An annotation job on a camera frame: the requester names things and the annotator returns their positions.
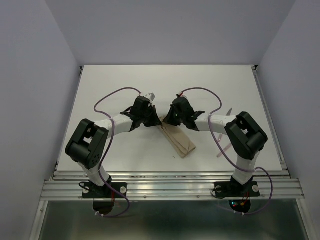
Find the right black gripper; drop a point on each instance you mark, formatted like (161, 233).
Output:
(168, 119)

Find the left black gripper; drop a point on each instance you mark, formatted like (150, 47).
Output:
(155, 121)

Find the beige cloth napkin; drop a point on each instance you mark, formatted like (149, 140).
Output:
(180, 142)

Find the pink handled fork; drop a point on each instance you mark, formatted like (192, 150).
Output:
(224, 150)

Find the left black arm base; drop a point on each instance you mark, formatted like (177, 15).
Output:
(92, 191)

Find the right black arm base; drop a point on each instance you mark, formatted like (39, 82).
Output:
(233, 189)

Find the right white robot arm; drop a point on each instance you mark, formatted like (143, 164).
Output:
(246, 136)

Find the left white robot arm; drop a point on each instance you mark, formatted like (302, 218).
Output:
(87, 144)

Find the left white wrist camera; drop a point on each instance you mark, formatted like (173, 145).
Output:
(151, 96)

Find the pink handled knife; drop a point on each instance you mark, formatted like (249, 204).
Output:
(227, 114)

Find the aluminium front rail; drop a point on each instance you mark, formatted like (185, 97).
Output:
(173, 206)

